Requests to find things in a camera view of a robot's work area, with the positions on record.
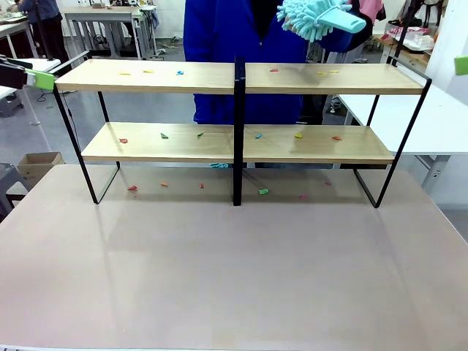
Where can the teal microfiber duster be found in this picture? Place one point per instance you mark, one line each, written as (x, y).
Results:
(311, 18)

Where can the white table with thin legs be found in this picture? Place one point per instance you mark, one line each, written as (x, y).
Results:
(44, 64)

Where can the black stand pole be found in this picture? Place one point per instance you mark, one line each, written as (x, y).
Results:
(404, 36)
(43, 36)

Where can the white lab bench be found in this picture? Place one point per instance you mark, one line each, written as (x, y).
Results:
(11, 27)

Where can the person in dark clothes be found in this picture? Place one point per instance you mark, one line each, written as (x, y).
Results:
(47, 25)

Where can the red and white box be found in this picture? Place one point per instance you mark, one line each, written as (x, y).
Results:
(420, 40)

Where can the wooden side table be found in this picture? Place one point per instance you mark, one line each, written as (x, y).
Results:
(413, 56)

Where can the large white table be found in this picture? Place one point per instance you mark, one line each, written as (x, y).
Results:
(438, 120)

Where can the brown cardboard box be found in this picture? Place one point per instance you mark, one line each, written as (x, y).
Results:
(36, 172)

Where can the grey metal stool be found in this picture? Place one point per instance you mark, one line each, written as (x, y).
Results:
(9, 179)

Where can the pink garment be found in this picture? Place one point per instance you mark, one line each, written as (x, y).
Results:
(373, 9)

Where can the person in blue jacket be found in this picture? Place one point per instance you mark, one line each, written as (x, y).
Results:
(226, 36)

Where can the grey frame wooden desk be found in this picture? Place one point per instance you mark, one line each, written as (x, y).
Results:
(109, 16)

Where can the black frame wooden shelf rack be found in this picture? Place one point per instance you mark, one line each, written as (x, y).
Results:
(164, 146)

